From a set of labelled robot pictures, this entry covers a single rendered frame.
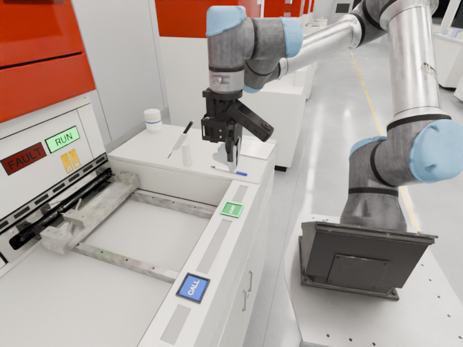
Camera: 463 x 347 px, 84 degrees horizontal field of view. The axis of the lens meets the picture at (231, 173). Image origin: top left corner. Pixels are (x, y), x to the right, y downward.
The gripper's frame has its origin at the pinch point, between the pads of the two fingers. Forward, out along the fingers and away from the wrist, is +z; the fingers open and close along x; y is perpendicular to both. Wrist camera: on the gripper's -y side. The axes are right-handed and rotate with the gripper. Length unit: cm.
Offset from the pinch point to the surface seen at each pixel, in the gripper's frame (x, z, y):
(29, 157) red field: 11, 1, 58
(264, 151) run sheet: -36.6, 13.9, -1.0
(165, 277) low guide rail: 19.0, 26.4, 13.7
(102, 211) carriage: 6, 23, 45
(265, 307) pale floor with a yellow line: -29, 111, -10
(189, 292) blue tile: 27.4, 14.3, 1.1
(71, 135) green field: -3, 1, 58
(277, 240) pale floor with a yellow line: -81, 111, -8
